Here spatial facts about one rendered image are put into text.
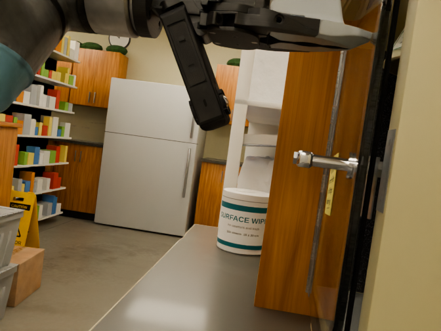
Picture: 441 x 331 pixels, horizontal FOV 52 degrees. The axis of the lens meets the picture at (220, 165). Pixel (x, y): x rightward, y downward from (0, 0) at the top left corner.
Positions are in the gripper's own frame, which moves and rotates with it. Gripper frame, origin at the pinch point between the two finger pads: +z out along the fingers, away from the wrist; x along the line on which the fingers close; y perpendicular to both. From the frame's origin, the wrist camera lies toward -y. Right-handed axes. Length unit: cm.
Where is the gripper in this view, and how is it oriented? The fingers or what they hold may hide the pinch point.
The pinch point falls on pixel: (354, 44)
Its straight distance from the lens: 43.7
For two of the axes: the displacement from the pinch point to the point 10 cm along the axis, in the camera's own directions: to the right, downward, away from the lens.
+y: 1.3, -9.9, -0.5
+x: 1.1, -0.4, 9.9
